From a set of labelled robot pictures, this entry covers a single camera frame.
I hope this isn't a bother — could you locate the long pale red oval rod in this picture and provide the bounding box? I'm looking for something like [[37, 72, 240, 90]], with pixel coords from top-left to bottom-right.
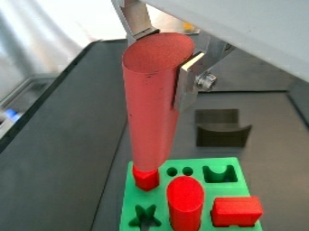
[[121, 32, 194, 171]]

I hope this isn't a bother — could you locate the black cradle fixture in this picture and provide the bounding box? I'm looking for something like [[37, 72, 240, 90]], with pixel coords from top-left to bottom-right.
[[194, 109, 252, 147]]

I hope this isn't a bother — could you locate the tall red cylinder peg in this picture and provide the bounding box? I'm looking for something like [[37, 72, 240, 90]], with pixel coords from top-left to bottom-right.
[[167, 176, 204, 231]]

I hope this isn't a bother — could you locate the green shape sorter base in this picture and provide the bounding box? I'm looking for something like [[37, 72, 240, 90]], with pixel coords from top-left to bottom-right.
[[119, 157, 263, 231]]

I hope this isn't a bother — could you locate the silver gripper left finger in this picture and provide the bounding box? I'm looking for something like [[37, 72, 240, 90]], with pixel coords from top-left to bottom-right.
[[111, 0, 159, 45]]

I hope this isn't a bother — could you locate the red hexagonal peg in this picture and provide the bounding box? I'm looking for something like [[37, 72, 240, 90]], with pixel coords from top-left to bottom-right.
[[131, 168, 159, 191]]

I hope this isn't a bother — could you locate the red rectangular arch block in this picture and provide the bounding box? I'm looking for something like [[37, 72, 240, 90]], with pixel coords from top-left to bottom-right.
[[210, 196, 263, 227]]

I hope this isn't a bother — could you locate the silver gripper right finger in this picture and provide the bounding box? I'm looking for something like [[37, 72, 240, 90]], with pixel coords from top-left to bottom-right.
[[173, 31, 234, 112]]

